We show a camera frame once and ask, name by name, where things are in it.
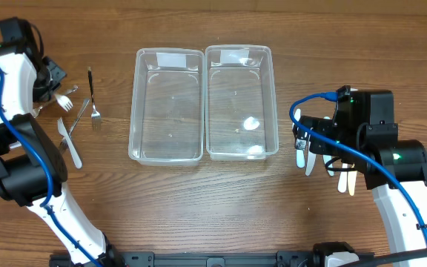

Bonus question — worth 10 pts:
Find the small white plastic fork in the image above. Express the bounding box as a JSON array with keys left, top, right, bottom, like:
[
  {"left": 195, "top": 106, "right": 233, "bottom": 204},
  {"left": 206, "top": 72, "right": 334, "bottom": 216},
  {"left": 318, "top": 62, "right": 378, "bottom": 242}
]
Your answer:
[{"left": 54, "top": 93, "right": 73, "bottom": 112}]

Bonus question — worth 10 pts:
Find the black handled metal fork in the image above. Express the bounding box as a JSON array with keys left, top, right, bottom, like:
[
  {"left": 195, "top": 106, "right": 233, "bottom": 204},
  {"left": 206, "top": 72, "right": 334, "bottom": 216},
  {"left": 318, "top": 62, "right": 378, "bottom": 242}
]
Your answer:
[{"left": 87, "top": 67, "right": 102, "bottom": 131}]

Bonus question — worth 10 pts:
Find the silver metal fork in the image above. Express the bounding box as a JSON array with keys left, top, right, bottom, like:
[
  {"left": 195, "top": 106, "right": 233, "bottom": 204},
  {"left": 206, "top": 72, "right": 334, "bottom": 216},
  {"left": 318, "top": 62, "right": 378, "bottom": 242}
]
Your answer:
[
  {"left": 32, "top": 85, "right": 79, "bottom": 118},
  {"left": 59, "top": 98, "right": 90, "bottom": 154}
]

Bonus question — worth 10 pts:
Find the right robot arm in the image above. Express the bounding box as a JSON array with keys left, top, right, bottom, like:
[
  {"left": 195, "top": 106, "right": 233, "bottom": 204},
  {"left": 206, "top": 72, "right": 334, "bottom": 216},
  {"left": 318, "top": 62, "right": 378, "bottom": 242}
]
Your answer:
[{"left": 293, "top": 116, "right": 427, "bottom": 266}]

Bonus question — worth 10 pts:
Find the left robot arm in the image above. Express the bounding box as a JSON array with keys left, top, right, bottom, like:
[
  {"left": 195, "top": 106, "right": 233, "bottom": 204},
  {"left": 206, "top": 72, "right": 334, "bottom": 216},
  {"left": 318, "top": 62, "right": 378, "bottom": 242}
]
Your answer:
[{"left": 0, "top": 42, "right": 125, "bottom": 266}]

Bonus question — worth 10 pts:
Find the right clear plastic container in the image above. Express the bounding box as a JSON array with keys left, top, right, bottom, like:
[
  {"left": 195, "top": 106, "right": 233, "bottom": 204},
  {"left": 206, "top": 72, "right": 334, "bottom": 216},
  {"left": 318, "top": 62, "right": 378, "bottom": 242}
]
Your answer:
[{"left": 205, "top": 44, "right": 279, "bottom": 161}]

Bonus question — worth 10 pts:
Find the clear plastic container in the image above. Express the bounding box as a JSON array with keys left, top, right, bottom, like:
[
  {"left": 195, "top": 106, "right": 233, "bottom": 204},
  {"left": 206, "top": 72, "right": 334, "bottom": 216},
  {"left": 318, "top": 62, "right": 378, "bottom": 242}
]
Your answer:
[
  {"left": 128, "top": 47, "right": 205, "bottom": 166},
  {"left": 205, "top": 44, "right": 279, "bottom": 161}
]

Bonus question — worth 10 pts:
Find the left clear plastic container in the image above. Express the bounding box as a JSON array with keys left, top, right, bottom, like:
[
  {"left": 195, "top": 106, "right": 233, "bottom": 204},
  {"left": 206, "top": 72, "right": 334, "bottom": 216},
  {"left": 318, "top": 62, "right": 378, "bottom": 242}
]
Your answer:
[{"left": 128, "top": 47, "right": 205, "bottom": 166}]

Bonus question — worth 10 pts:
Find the mint green plastic knife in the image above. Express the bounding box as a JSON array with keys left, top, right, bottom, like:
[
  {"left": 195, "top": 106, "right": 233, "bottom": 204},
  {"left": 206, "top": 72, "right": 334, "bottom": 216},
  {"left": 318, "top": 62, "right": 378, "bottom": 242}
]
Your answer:
[{"left": 322, "top": 116, "right": 335, "bottom": 177}]

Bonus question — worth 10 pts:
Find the grey plastic knife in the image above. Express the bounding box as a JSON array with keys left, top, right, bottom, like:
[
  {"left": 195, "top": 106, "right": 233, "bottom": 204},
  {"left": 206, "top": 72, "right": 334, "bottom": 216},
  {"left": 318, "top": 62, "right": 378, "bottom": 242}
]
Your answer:
[{"left": 305, "top": 142, "right": 316, "bottom": 176}]

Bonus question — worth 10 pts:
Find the light blue plastic knife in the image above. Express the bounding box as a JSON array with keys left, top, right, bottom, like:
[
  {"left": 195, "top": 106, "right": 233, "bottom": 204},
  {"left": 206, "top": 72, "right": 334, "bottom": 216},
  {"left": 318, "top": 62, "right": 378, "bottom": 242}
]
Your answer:
[{"left": 292, "top": 108, "right": 306, "bottom": 168}]

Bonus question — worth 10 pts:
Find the yellow plastic knife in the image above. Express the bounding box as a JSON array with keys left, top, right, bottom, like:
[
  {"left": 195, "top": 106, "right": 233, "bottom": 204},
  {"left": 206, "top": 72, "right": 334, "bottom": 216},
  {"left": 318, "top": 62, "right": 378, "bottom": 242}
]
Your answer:
[{"left": 347, "top": 171, "right": 357, "bottom": 196}]

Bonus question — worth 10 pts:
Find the white plastic knife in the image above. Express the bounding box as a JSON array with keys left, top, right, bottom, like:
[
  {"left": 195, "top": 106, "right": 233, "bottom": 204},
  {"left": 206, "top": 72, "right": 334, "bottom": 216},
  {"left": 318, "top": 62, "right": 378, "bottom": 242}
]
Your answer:
[{"left": 337, "top": 171, "right": 348, "bottom": 193}]

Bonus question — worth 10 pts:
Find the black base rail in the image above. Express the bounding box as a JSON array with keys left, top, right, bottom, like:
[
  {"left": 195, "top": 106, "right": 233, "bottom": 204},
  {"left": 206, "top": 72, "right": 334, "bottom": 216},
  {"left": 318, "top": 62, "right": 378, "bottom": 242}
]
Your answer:
[{"left": 49, "top": 241, "right": 376, "bottom": 267}]

